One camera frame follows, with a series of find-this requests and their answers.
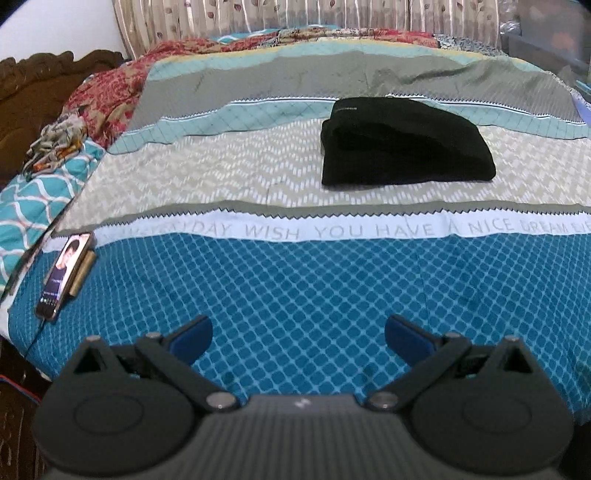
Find smartphone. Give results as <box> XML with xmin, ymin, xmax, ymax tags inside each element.
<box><xmin>36</xmin><ymin>232</ymin><xmax>96</xmax><ymax>322</ymax></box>

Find teal grey patterned bedspread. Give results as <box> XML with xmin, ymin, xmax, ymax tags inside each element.
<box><xmin>8</xmin><ymin>39</ymin><xmax>591</xmax><ymax>424</ymax></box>

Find dark wooden headboard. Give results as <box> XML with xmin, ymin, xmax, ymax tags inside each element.
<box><xmin>0</xmin><ymin>51</ymin><xmax>126</xmax><ymax>191</ymax></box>

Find teal white patterned pillow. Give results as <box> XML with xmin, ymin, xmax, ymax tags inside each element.
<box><xmin>0</xmin><ymin>137</ymin><xmax>110</xmax><ymax>303</ymax></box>

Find black phone cable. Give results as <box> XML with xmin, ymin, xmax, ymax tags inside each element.
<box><xmin>23</xmin><ymin>318</ymin><xmax>51</xmax><ymax>361</ymax></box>

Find beige patterned curtain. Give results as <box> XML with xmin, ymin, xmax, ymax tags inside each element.
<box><xmin>113</xmin><ymin>0</ymin><xmax>520</xmax><ymax>61</ymax></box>

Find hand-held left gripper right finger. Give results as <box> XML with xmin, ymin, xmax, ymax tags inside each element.
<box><xmin>366</xmin><ymin>315</ymin><xmax>536</xmax><ymax>412</ymax></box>

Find red floral blanket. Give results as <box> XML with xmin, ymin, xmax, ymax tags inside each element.
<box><xmin>62</xmin><ymin>27</ymin><xmax>440</xmax><ymax>149</ymax></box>

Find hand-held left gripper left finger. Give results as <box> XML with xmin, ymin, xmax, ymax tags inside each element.
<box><xmin>69</xmin><ymin>315</ymin><xmax>239</xmax><ymax>413</ymax></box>

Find black pants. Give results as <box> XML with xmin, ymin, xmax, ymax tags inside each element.
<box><xmin>320</xmin><ymin>97</ymin><xmax>498</xmax><ymax>188</ymax></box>

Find crumpled floral cloth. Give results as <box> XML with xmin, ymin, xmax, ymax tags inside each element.
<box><xmin>23</xmin><ymin>113</ymin><xmax>89</xmax><ymax>180</ymax></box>

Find clear plastic storage box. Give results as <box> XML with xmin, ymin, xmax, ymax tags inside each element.
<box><xmin>501</xmin><ymin>0</ymin><xmax>591</xmax><ymax>88</ymax></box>

